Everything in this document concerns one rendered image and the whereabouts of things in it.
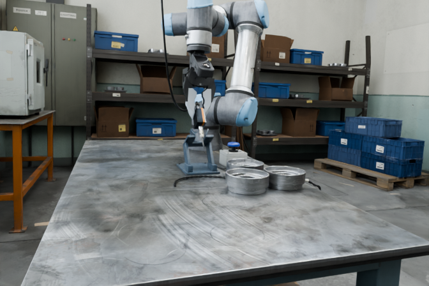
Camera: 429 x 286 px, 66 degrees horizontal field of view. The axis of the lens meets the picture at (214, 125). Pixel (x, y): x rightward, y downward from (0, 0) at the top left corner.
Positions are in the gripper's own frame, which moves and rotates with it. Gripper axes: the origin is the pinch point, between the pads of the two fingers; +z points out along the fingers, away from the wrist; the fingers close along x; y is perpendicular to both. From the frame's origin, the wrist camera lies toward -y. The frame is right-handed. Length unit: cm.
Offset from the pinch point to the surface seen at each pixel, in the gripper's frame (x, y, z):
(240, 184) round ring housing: -2.7, -26.2, 14.7
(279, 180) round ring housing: -13.5, -24.7, 14.6
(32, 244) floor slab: 69, 145, 92
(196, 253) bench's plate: 14, -50, 18
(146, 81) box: -27, 328, -29
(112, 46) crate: 15, 331, -69
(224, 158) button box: -9.9, 3.4, 13.7
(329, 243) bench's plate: -7, -52, 18
